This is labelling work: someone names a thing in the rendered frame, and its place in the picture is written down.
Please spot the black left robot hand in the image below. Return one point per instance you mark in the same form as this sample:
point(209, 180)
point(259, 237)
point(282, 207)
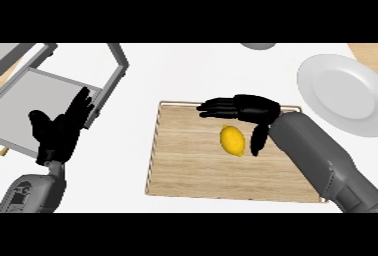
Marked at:
point(57, 133)

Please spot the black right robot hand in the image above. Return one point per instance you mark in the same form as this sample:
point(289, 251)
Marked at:
point(251, 108)

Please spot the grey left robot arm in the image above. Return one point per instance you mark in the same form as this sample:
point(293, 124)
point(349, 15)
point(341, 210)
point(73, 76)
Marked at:
point(34, 191)

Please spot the yellow lemon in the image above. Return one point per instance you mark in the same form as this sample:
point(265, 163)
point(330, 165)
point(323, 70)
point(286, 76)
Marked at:
point(231, 140)

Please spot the wooden tray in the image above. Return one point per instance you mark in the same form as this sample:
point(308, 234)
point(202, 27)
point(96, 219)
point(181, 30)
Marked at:
point(215, 166)

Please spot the white plate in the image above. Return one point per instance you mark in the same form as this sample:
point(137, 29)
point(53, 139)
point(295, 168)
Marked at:
point(341, 93)

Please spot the grey tiered rack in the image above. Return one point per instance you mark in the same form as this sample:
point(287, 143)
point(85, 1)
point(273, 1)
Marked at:
point(45, 100)

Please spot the grey round object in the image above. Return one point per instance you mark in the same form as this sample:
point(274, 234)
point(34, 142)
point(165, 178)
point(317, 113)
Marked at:
point(258, 46)

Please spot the pale wooden board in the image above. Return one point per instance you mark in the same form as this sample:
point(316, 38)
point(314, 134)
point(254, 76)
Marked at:
point(366, 55)

